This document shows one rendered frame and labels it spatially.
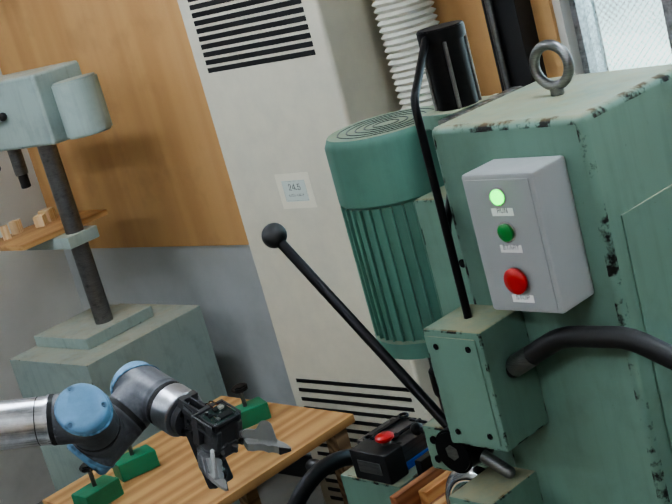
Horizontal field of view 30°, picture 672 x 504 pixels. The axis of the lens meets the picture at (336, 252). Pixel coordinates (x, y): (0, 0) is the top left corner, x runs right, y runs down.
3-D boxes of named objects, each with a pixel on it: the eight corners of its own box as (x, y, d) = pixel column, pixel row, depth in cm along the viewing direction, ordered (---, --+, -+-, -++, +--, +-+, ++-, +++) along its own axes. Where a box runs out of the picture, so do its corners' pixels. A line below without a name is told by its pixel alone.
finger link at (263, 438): (290, 429, 219) (238, 424, 220) (291, 455, 222) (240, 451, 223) (293, 418, 221) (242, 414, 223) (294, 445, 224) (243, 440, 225)
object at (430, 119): (470, 149, 163) (439, 21, 159) (518, 146, 157) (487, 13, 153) (430, 169, 158) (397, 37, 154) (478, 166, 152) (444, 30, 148)
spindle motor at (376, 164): (436, 309, 186) (384, 108, 179) (528, 315, 173) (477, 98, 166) (354, 358, 175) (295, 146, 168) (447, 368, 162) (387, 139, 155)
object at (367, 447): (398, 437, 204) (390, 407, 203) (448, 446, 196) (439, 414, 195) (342, 475, 196) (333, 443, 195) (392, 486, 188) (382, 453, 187)
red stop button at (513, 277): (510, 291, 137) (504, 266, 137) (532, 292, 135) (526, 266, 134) (505, 295, 137) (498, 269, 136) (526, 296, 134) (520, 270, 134)
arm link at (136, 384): (120, 412, 240) (155, 373, 243) (161, 440, 232) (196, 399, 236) (97, 386, 233) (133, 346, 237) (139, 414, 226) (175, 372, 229)
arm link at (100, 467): (55, 437, 224) (102, 385, 228) (69, 456, 235) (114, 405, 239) (93, 468, 222) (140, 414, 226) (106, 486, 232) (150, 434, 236)
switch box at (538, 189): (525, 290, 144) (493, 158, 140) (596, 293, 137) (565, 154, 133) (491, 311, 141) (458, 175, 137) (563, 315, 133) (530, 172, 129)
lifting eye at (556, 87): (541, 94, 147) (529, 40, 146) (583, 90, 143) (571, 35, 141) (533, 98, 146) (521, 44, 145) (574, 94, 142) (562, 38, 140)
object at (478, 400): (492, 414, 156) (464, 302, 152) (550, 422, 149) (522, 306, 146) (449, 444, 151) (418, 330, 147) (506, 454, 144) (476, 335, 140)
